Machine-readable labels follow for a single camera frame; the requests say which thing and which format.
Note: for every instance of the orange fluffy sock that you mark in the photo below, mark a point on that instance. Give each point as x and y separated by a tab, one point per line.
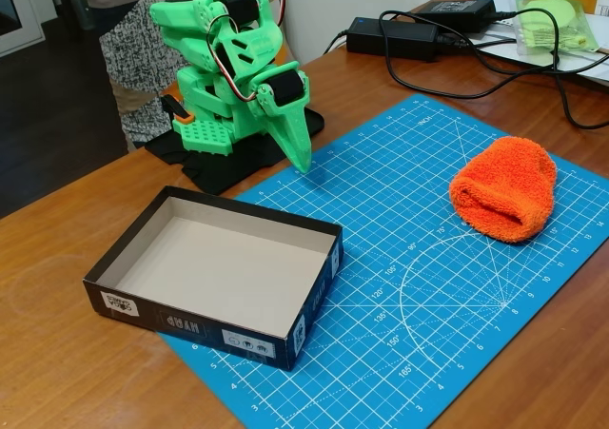
504	186

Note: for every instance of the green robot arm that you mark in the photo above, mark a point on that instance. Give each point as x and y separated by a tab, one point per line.
190	20

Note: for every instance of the black cloth under robot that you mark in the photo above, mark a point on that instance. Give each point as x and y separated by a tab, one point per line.
214	172

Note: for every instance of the black orange clamp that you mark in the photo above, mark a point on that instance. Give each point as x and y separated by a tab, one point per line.
178	110

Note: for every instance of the blue cutting mat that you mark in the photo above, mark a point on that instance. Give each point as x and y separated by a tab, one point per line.
404	186

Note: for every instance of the large black power adapter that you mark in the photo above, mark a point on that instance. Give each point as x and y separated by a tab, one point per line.
395	36

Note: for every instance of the person in patterned clothing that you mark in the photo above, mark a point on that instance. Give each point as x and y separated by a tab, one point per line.
138	44

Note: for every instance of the slim black power adapter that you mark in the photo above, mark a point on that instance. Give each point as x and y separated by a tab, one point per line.
457	10

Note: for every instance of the black cardboard box tray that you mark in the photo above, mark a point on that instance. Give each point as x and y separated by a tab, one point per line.
190	324

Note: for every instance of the plastic bag of green parts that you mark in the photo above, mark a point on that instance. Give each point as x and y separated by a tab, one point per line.
566	29

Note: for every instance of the white door frame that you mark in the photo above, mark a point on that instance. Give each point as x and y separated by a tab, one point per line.
33	20

